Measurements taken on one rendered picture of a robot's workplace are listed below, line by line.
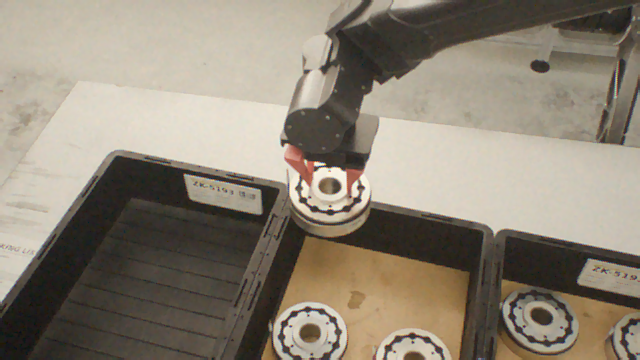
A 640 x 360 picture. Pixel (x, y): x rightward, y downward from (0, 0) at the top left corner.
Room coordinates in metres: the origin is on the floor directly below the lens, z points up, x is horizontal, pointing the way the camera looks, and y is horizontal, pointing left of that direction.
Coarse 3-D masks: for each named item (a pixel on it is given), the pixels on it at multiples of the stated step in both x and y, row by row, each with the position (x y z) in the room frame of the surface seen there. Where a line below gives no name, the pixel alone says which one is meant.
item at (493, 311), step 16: (496, 240) 0.52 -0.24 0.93; (528, 240) 0.52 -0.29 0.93; (544, 240) 0.52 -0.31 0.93; (560, 240) 0.52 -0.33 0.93; (496, 256) 0.49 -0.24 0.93; (592, 256) 0.50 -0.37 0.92; (608, 256) 0.49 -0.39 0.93; (624, 256) 0.49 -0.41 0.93; (496, 272) 0.47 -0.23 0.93; (496, 288) 0.45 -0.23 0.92; (496, 304) 0.42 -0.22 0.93; (496, 320) 0.39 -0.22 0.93; (496, 336) 0.37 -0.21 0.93
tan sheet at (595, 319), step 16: (512, 288) 0.51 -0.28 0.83; (576, 304) 0.48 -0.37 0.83; (592, 304) 0.48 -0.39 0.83; (608, 304) 0.48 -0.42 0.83; (592, 320) 0.45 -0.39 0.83; (608, 320) 0.45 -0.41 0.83; (592, 336) 0.43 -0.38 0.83; (496, 352) 0.40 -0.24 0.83; (512, 352) 0.40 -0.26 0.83; (576, 352) 0.40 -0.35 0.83; (592, 352) 0.40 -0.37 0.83
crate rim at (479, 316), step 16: (288, 208) 0.58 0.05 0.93; (384, 208) 0.58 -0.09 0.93; (400, 208) 0.58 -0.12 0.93; (448, 224) 0.55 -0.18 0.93; (464, 224) 0.55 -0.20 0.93; (480, 224) 0.55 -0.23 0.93; (272, 240) 0.52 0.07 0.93; (272, 256) 0.49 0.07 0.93; (480, 256) 0.49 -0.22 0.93; (480, 272) 0.47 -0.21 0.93; (256, 288) 0.44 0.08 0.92; (480, 288) 0.44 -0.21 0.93; (256, 304) 0.42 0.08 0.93; (480, 304) 0.42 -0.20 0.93; (240, 320) 0.39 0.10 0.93; (480, 320) 0.39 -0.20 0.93; (240, 336) 0.37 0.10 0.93; (480, 336) 0.37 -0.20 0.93; (480, 352) 0.35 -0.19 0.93
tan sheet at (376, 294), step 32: (320, 256) 0.56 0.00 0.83; (352, 256) 0.56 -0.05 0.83; (384, 256) 0.56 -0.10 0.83; (288, 288) 0.50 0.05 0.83; (320, 288) 0.50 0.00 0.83; (352, 288) 0.50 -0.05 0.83; (384, 288) 0.50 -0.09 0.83; (416, 288) 0.50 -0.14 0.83; (448, 288) 0.50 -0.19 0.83; (352, 320) 0.45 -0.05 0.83; (384, 320) 0.45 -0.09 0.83; (416, 320) 0.45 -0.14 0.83; (448, 320) 0.45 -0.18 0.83; (352, 352) 0.40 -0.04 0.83
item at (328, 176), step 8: (320, 176) 0.53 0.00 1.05; (328, 176) 0.53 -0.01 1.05; (336, 176) 0.53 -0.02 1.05; (312, 184) 0.51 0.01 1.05; (344, 184) 0.51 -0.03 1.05; (312, 192) 0.50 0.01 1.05; (320, 192) 0.50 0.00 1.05; (344, 192) 0.50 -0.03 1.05; (320, 200) 0.49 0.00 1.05; (328, 200) 0.49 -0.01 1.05; (336, 200) 0.49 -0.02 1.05
